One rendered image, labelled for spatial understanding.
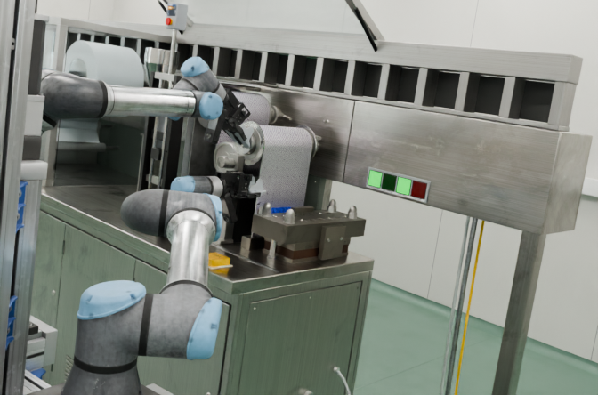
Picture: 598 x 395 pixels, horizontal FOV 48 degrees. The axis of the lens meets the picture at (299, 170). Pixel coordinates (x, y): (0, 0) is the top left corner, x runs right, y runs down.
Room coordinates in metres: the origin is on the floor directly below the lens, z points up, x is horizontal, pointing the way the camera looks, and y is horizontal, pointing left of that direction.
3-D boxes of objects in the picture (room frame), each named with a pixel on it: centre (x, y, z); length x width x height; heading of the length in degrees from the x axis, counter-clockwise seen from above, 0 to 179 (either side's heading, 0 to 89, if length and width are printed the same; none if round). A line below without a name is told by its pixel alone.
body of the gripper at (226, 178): (2.12, 0.21, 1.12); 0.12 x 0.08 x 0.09; 137
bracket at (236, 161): (2.23, 0.23, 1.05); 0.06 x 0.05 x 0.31; 137
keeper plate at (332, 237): (2.18, -0.14, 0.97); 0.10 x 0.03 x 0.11; 137
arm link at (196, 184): (2.00, 0.32, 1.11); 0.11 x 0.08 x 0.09; 137
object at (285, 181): (2.29, 0.05, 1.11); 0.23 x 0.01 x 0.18; 137
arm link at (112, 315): (1.21, 0.31, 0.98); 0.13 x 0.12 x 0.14; 100
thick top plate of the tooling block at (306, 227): (2.24, -0.07, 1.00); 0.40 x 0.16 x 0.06; 137
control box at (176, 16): (2.63, 0.56, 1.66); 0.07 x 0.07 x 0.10; 47
